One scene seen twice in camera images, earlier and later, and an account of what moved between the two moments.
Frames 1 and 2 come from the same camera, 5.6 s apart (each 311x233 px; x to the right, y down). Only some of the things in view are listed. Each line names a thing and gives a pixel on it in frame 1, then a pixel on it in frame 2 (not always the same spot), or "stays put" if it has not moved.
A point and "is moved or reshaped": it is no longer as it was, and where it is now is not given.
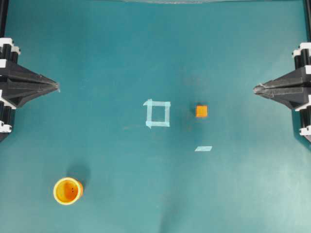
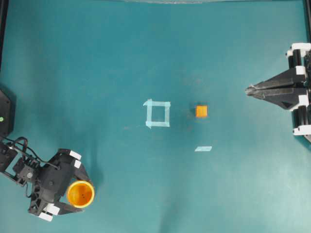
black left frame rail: [4, 8] stays put
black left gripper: [18, 92] -> [53, 179]
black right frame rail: [307, 9] stays put
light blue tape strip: [203, 148] stays put
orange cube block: [201, 110] stays put
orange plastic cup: [68, 191] is moved or reshaped
